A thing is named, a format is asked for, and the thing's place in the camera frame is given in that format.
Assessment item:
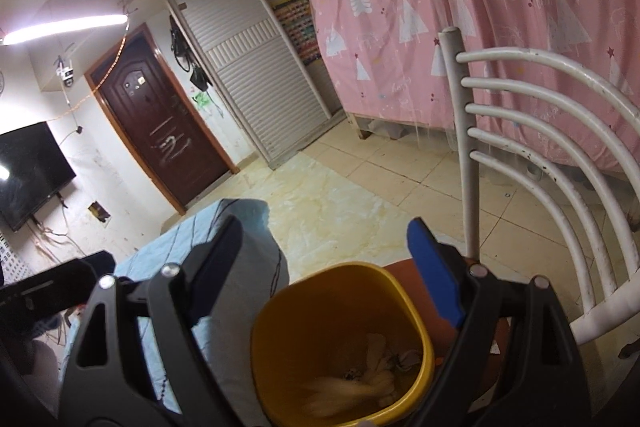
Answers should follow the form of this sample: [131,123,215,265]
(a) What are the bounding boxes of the small black hanging bag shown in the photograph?
[190,64,213,92]

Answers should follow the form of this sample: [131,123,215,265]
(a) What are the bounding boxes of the dark brown door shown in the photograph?
[84,23,236,215]

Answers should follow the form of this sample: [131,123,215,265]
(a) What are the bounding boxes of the black flat television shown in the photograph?
[0,122,77,233]

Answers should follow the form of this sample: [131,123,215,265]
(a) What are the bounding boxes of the light blue checked cloth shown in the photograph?
[65,198,291,415]

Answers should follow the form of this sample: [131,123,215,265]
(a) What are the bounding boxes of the orange string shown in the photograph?
[47,4,132,122]

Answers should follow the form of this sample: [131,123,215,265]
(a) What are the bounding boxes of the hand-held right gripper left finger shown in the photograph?
[57,214,245,427]

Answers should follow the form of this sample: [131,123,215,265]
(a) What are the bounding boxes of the white security camera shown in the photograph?
[54,57,77,88]

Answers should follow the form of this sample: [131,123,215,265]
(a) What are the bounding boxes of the yellow plastic bucket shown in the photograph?
[250,261,436,427]

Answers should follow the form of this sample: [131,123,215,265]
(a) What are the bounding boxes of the white slatted wardrobe door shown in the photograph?
[162,0,346,170]

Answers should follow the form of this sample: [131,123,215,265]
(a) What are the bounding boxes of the white tube light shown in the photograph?
[2,13,128,46]

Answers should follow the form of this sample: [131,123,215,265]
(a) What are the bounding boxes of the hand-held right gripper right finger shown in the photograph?
[405,218,588,427]

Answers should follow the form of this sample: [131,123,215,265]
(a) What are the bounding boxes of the colourful grid wall chart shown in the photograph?
[272,0,322,62]

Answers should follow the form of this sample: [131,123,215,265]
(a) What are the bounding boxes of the white metal chair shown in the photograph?
[385,27,640,403]

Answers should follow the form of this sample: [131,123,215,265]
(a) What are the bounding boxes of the wooden bed frame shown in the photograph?
[345,109,373,140]

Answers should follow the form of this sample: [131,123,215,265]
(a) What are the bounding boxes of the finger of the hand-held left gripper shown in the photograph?
[0,250,118,333]

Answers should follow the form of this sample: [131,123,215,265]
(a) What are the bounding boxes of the tangle of white cables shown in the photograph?
[30,202,86,258]

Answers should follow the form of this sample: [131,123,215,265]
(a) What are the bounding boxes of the black hanging straps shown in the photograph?
[169,14,196,72]

